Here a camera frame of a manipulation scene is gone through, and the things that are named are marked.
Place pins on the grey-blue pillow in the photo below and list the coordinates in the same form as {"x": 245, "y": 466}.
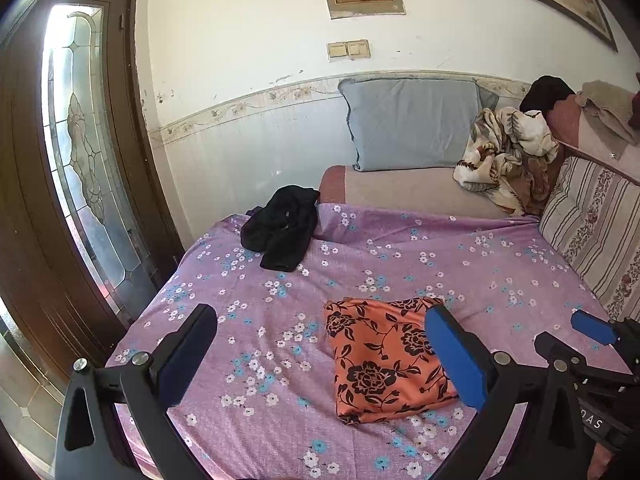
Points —
{"x": 415, "y": 125}

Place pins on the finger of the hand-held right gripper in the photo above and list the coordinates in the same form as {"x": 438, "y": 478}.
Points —
{"x": 557, "y": 352}
{"x": 592, "y": 327}

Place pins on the pink beige mattress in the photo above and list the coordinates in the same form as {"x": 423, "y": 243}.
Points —
{"x": 400, "y": 187}

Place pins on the orange black floral blouse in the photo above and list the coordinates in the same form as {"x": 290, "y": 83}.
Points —
{"x": 380, "y": 360}

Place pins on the beige cloth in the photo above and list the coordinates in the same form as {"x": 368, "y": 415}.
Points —
{"x": 607, "y": 105}

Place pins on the black garment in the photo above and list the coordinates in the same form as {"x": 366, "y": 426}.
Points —
{"x": 285, "y": 230}

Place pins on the pink sofa backrest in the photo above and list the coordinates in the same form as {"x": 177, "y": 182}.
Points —
{"x": 590, "y": 140}

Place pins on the purple floral bedsheet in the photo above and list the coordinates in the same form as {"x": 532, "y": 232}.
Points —
{"x": 400, "y": 255}

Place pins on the beige floral crumpled blanket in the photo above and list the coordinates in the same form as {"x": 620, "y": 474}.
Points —
{"x": 505, "y": 160}

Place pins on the striped floral cushion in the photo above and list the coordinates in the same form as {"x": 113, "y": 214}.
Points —
{"x": 595, "y": 225}

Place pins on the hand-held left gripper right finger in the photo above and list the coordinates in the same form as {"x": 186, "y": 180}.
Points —
{"x": 457, "y": 355}

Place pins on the black cloth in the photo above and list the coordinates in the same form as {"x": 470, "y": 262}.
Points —
{"x": 545, "y": 92}

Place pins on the yellowed wall switch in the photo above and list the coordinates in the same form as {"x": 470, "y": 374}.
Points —
{"x": 359, "y": 48}
{"x": 338, "y": 50}

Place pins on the wooden door with stained glass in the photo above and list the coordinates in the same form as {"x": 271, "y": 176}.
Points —
{"x": 20, "y": 185}

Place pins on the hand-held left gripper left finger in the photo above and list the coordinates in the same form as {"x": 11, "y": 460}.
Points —
{"x": 195, "y": 345}

